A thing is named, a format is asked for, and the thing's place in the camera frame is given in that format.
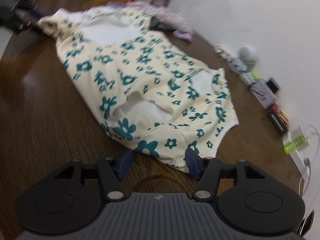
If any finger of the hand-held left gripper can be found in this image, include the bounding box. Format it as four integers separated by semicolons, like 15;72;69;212
25;7;50;34

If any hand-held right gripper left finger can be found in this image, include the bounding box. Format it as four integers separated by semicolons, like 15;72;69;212
51;149;133;202

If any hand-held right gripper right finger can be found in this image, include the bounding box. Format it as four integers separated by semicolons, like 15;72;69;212
184;147;267;202

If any cream green floral garment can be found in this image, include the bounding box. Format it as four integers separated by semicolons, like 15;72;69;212
37;7;239;174

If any dark red box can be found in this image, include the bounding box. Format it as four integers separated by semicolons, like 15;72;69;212
266;105;290;134

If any grey printed tin box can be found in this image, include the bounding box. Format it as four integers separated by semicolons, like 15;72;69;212
250;79;275;105

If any tan card pack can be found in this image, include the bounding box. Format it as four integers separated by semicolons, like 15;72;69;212
277;109;290;123

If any green spray bottle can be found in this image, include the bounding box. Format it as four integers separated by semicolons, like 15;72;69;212
284;140;308;154

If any green white small box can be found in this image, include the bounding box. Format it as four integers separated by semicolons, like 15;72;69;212
240;71;258;85

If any white power strip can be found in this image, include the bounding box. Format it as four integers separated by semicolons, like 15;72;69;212
291;145;313;178

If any white charger adapter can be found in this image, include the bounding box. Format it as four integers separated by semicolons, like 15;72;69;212
287;126;312;145

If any black charger block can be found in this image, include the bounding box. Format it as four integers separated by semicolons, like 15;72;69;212
266;79;282;93

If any white letter ornament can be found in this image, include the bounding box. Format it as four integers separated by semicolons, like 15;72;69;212
215;45;233;62

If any white astronaut speaker figure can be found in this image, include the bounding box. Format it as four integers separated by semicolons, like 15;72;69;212
227;45;259;73

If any black phone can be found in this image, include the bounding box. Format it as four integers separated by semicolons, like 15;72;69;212
297;210;315;235

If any pink cloth with lilac trim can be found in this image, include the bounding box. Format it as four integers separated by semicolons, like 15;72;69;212
172;29;193;42

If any pink dotted garment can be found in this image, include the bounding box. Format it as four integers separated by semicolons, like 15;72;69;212
136;0;190;34

